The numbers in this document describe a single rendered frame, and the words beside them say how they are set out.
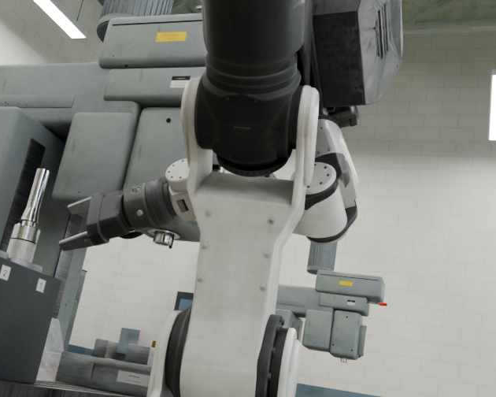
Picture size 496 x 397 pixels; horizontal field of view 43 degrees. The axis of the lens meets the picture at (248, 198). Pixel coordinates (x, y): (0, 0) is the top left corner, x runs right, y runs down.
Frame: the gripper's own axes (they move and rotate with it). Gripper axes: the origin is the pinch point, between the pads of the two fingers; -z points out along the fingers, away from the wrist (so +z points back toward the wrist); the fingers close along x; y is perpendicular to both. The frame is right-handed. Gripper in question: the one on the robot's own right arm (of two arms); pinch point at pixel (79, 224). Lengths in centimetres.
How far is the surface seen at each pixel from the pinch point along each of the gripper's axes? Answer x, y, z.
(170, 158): 35.9, -15.1, 11.8
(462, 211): 485, -509, 201
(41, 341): -20.6, -7.5, -7.8
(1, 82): 75, 0, -36
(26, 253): -9.9, 4.3, -6.8
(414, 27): 604, -309, 194
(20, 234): -7.5, 6.9, -7.0
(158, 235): 25.5, -29.9, 3.5
